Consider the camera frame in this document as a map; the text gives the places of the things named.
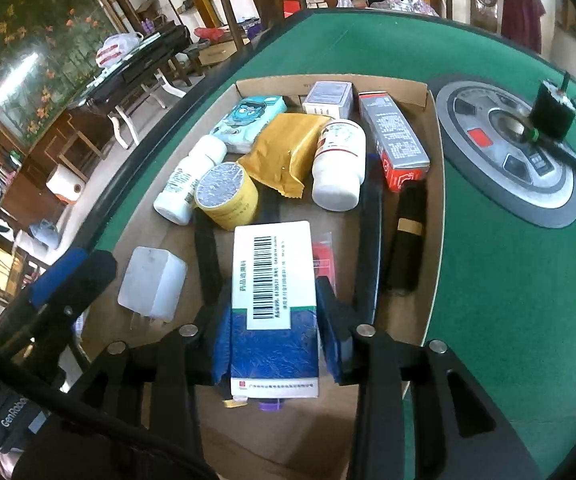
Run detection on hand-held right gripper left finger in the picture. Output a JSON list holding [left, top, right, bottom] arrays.
[[13, 280, 236, 480]]

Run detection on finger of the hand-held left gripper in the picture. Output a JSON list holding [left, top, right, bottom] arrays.
[[23, 247, 89, 311], [0, 249, 119, 391]]

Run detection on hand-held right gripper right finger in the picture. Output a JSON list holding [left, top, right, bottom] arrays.
[[314, 276, 544, 480]]

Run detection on white charger plug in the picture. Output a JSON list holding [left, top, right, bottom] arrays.
[[117, 246, 189, 333]]

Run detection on blue white medicine box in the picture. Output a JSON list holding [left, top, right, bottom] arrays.
[[221, 220, 321, 406]]

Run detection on red item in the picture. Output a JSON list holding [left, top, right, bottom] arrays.
[[312, 232, 339, 301]]

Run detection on black marker pen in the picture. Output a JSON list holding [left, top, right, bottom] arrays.
[[193, 207, 224, 306], [355, 152, 386, 323]]

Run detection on cardboard tray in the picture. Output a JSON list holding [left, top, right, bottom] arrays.
[[75, 74, 444, 480]]

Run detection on white pill bottle green label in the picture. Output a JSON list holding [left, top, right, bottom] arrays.
[[153, 135, 228, 226]]

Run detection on black gold lipstick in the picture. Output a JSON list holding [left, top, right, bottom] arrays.
[[385, 180, 429, 292]]

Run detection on yellow round jar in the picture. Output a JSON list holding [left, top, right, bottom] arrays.
[[194, 161, 260, 232]]

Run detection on white pill bottle red label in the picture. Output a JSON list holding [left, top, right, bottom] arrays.
[[311, 119, 367, 212]]

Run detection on mustard yellow snack packet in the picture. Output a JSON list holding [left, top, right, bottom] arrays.
[[236, 112, 333, 200]]

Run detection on grey glue box red ends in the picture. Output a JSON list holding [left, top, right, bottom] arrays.
[[358, 91, 431, 193]]

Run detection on teal tissue pack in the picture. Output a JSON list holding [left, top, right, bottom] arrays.
[[209, 95, 288, 155]]

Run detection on small cream tin box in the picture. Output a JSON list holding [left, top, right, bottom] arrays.
[[302, 81, 355, 120]]

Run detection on light blue jug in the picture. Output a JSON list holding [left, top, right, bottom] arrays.
[[28, 219, 61, 250]]

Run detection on white paper roll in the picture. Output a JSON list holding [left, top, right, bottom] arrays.
[[45, 166, 86, 203]]

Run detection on wooden side table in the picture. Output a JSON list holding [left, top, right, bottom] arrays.
[[13, 110, 114, 241]]

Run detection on glass table white legs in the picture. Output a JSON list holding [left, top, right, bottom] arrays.
[[68, 67, 189, 150]]

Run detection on white plastic bag red print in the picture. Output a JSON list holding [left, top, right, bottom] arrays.
[[95, 32, 145, 68]]

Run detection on round grey control panel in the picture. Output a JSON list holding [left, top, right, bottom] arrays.
[[427, 76, 576, 230]]

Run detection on brown cardboard box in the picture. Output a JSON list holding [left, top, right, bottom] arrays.
[[198, 40, 241, 66]]

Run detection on black electric motor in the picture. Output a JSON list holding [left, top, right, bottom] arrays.
[[527, 71, 576, 142]]

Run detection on maroon cloth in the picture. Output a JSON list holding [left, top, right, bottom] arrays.
[[500, 0, 546, 53]]

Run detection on black braided cable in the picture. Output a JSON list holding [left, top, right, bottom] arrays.
[[0, 330, 219, 480]]

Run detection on flower wall poster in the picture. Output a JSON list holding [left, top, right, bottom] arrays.
[[0, 0, 124, 151]]

